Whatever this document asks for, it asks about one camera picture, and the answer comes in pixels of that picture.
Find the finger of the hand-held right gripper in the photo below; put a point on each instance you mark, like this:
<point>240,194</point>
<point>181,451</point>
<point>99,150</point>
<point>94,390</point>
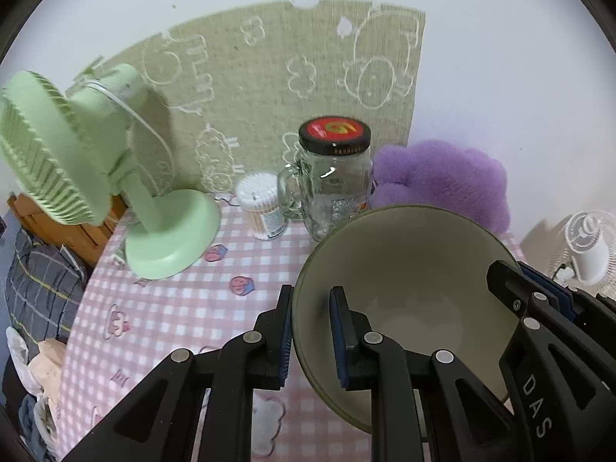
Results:
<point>553,370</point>
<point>553,293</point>

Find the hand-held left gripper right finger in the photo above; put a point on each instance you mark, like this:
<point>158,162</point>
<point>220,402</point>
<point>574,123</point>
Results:
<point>337,341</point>

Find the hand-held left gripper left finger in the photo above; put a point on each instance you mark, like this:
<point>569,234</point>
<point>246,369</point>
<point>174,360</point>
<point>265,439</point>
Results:
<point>287,341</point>

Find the cream bowl blue band print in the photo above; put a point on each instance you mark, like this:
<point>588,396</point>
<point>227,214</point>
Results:
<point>423,269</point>

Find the white floor fan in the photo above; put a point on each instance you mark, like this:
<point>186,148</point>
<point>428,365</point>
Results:
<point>589,250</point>

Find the pink checked printed tablecloth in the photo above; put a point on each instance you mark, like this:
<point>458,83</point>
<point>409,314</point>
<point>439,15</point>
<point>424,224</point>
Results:
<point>183,308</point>

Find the cotton swab container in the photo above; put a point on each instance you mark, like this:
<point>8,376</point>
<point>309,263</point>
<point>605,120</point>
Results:
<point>257,202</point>

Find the glass mug jar black lid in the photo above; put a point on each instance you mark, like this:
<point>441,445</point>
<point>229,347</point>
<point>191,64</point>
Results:
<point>337,187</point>

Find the purple plush cushion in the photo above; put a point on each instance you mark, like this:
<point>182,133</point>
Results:
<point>442,178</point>

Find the green desk fan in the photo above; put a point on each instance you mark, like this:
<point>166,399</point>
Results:
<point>159,231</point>

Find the pale crumpled clothes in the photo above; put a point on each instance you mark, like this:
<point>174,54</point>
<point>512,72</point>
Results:
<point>43,361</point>

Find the grey plaid bedding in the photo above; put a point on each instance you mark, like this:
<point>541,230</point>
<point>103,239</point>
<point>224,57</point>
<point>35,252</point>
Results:
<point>43,284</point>

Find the wooden chair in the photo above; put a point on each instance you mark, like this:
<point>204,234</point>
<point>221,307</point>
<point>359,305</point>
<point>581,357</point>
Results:
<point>53,228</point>

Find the green cartoon wall mat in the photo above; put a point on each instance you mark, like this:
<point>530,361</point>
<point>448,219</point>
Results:
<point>269,67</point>

